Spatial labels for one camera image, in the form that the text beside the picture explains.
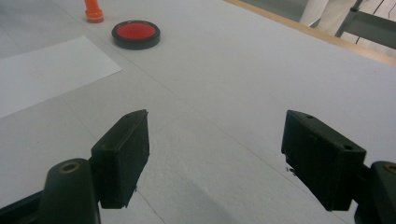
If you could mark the white paper sheet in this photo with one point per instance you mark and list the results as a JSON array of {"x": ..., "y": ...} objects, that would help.
[{"x": 46, "y": 74}]

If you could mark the white desk frame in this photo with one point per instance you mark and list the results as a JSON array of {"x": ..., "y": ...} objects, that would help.
[{"x": 373, "y": 26}]

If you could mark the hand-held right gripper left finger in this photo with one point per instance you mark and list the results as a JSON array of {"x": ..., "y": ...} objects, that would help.
[{"x": 121, "y": 161}]

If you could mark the orange stamp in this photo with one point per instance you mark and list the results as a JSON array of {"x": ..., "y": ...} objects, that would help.
[{"x": 92, "y": 12}]

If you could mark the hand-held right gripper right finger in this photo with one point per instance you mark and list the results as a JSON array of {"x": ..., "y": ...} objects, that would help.
[{"x": 323, "y": 165}]

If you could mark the round black red ink pad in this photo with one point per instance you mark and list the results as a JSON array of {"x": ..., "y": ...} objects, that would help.
[{"x": 136, "y": 32}]

